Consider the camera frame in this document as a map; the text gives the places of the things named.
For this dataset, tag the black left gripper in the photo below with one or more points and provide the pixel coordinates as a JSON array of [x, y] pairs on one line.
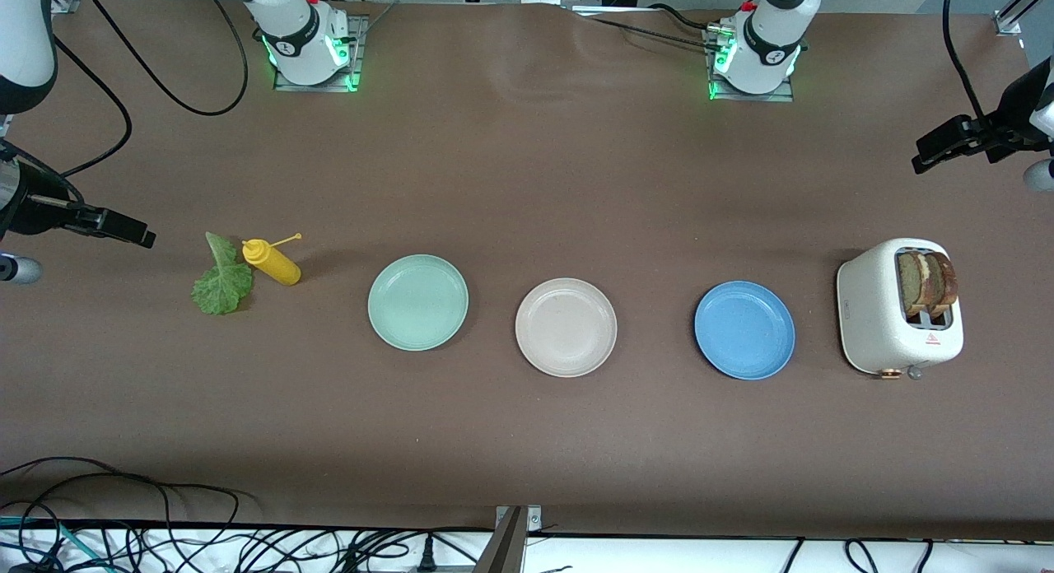
[[1006, 129]]

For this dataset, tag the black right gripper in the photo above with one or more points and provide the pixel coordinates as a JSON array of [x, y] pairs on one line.
[[31, 207]]

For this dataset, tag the green lettuce leaf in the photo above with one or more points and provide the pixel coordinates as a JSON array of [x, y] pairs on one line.
[[221, 291]]

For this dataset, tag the brown bread slice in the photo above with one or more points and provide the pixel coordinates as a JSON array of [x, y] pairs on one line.
[[945, 281], [909, 281]]

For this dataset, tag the yellow squeeze bottle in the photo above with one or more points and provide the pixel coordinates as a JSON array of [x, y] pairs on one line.
[[276, 264]]

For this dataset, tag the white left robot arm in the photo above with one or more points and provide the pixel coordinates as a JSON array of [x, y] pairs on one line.
[[770, 30]]

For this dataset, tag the blue plate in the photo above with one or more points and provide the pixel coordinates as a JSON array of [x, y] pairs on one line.
[[745, 330]]

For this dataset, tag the mint green plate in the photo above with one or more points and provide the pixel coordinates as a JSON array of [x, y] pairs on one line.
[[417, 303]]

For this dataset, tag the beige plate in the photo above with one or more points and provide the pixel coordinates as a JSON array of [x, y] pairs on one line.
[[566, 328]]

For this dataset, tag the white speckled toaster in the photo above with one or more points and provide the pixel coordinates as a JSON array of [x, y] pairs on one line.
[[865, 309]]

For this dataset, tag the black power plug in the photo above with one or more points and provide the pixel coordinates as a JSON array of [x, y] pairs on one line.
[[426, 556]]

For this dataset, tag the aluminium profile bar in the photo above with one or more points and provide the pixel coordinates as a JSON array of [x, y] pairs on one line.
[[502, 548]]

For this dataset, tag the metal corner bracket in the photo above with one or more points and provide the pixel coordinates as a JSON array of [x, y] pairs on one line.
[[533, 519]]

